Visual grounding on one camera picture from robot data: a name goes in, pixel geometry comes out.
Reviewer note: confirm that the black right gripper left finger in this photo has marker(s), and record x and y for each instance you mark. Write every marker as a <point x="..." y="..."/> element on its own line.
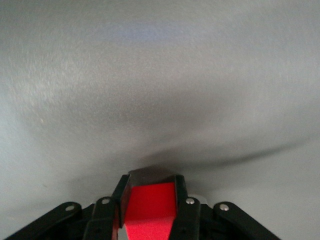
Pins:
<point x="102" y="217"/>

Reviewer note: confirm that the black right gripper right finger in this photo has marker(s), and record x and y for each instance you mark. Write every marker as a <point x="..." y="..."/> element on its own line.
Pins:
<point x="190" y="215"/>

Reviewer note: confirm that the small red cube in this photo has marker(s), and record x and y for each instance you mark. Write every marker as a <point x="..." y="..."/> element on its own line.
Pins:
<point x="150" y="207"/>

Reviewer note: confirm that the dark grey table mat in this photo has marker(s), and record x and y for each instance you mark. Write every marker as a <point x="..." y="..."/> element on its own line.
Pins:
<point x="160" y="75"/>

